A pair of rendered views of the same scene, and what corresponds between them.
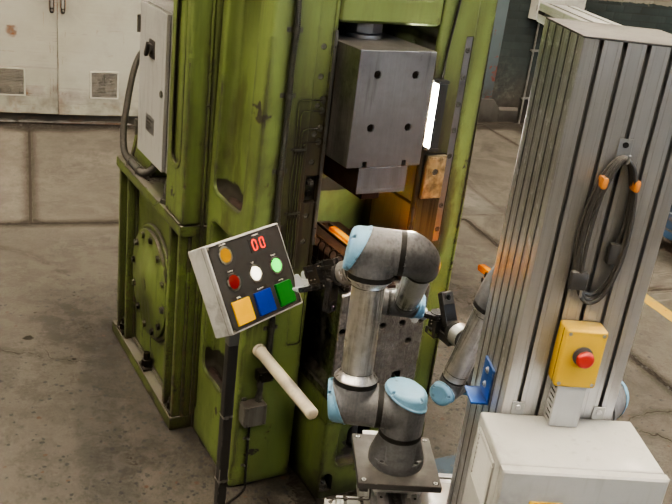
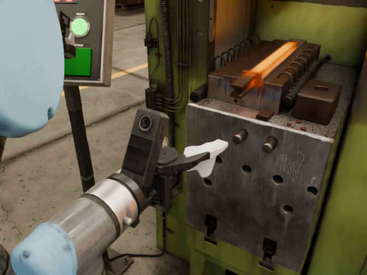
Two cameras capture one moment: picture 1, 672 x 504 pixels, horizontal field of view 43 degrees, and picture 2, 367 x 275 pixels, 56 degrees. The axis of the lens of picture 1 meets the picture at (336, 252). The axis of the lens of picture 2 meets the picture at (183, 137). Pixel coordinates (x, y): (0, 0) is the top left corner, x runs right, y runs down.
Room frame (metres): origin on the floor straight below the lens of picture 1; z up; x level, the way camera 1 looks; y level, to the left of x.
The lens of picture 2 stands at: (2.33, -0.79, 1.30)
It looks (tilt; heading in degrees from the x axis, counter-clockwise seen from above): 31 degrees down; 62
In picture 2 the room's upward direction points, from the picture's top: straight up
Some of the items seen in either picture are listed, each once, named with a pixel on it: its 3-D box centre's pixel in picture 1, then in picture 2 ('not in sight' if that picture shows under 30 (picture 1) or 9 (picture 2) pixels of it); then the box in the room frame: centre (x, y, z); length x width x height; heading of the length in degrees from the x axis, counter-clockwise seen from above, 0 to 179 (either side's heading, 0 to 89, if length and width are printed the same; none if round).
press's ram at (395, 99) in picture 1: (371, 95); not in sight; (3.05, -0.06, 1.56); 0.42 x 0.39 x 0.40; 31
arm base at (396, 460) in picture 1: (398, 443); not in sight; (1.94, -0.23, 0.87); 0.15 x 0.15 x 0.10
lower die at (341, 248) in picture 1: (341, 251); (269, 67); (3.03, -0.02, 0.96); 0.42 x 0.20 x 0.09; 31
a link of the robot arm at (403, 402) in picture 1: (401, 406); not in sight; (1.94, -0.22, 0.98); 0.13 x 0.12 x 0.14; 90
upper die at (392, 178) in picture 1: (352, 161); not in sight; (3.03, -0.02, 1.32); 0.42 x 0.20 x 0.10; 31
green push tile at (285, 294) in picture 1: (284, 293); (78, 61); (2.50, 0.15, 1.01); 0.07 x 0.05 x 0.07; 146
